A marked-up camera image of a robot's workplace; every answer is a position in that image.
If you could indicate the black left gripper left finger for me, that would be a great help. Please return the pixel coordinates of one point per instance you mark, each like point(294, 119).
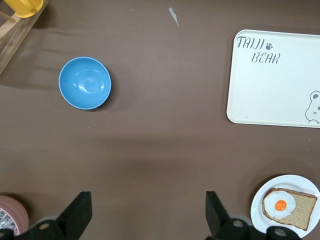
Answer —
point(75, 217)

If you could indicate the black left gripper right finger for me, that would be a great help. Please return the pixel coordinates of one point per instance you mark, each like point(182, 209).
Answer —
point(217, 217)

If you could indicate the white round plate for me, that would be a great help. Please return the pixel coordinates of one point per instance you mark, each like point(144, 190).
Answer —
point(257, 215)

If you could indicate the pink bowl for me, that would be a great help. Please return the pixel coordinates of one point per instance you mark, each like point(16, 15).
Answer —
point(15, 203)

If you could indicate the fried egg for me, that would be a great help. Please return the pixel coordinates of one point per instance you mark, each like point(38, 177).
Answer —
point(280, 205)

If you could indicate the clear ice cubes pile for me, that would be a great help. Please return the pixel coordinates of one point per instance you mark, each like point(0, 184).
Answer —
point(6, 220)

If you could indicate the brown bread slice under egg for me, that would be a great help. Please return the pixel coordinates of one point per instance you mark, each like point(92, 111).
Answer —
point(302, 210)

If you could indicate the blue bowl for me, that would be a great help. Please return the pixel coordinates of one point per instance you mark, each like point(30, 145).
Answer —
point(85, 82)

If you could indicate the cream bear print tray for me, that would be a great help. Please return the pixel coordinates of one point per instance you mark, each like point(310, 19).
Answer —
point(272, 87)

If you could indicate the wooden mug rack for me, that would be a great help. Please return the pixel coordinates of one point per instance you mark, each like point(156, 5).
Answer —
point(12, 37)

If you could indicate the grey tape scrap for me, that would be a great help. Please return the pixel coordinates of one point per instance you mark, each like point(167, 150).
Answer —
point(174, 16)

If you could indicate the yellow mug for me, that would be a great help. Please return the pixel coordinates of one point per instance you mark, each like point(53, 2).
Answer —
point(22, 6)

